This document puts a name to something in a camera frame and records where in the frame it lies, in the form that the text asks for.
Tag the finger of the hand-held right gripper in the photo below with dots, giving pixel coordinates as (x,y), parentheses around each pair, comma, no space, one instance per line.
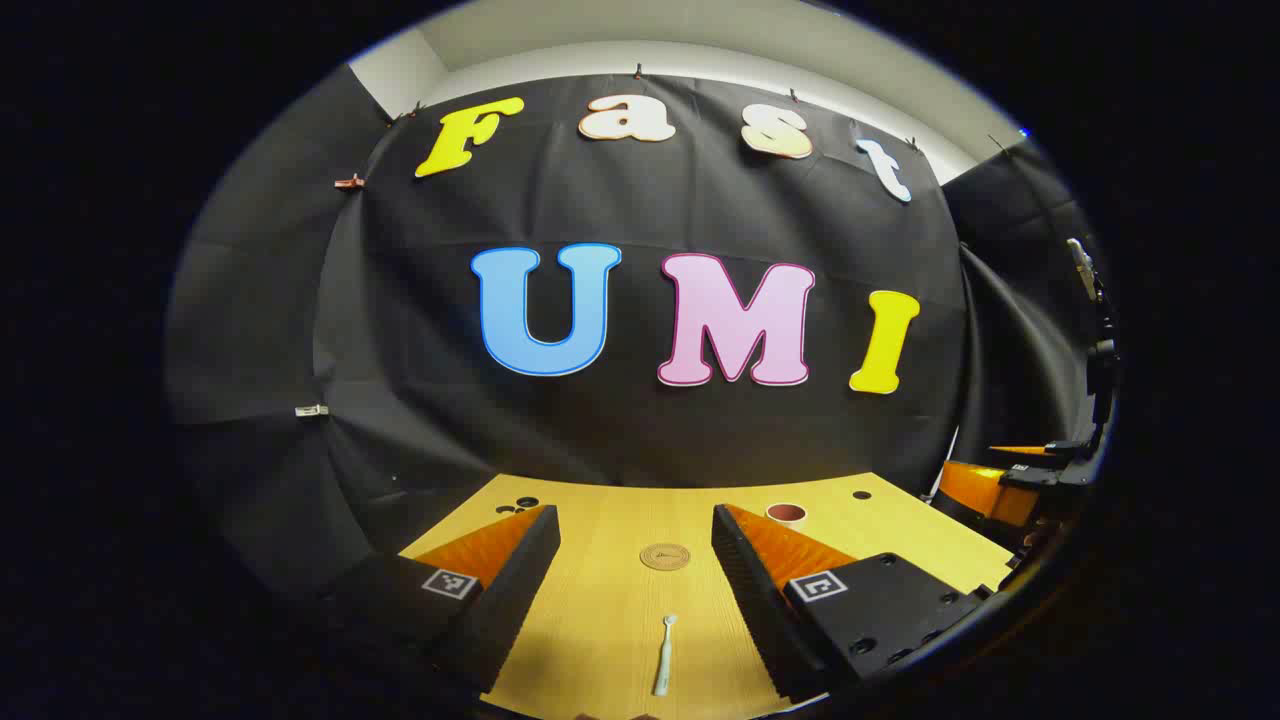
(985,492)
(1045,452)

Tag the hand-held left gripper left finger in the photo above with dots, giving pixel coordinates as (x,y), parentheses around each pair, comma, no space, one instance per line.
(520,590)

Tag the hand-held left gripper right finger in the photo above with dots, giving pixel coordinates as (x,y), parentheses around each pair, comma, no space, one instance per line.
(750,600)

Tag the beige cup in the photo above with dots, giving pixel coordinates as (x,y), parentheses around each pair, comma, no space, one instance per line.
(788,516)

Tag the round brown coaster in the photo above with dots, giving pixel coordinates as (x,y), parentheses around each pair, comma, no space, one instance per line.
(665,556)

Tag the pale green toothbrush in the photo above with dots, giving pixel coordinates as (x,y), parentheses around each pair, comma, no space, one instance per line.
(663,660)

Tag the wooden desktop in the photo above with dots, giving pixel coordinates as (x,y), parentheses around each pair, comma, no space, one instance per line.
(620,520)

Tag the black backdrop cloth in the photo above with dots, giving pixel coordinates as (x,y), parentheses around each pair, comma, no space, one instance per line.
(600,430)

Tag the white clip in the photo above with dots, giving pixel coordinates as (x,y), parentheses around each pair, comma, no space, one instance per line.
(312,410)

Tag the red clip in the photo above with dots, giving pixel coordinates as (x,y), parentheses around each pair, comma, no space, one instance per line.
(349,182)

